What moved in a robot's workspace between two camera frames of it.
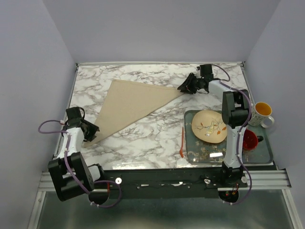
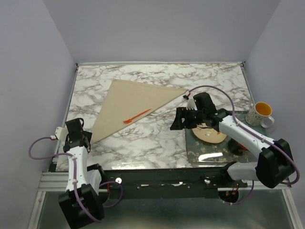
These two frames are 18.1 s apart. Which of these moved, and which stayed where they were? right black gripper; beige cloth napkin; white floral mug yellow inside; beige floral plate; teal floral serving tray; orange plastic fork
Moved: orange plastic fork; right black gripper
Stayed: beige floral plate; teal floral serving tray; beige cloth napkin; white floral mug yellow inside
